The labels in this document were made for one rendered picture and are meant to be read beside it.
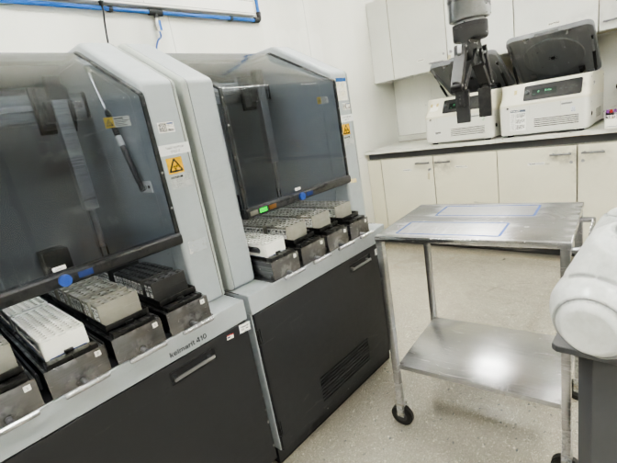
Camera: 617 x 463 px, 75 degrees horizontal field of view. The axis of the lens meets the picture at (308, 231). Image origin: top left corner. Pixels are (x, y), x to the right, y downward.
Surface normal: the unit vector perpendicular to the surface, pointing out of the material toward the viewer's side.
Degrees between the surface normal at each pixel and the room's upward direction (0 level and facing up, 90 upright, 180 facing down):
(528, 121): 90
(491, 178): 90
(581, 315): 99
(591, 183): 90
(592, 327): 96
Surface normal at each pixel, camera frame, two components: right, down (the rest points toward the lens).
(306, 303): 0.73, 0.05
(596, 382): -0.66, 0.30
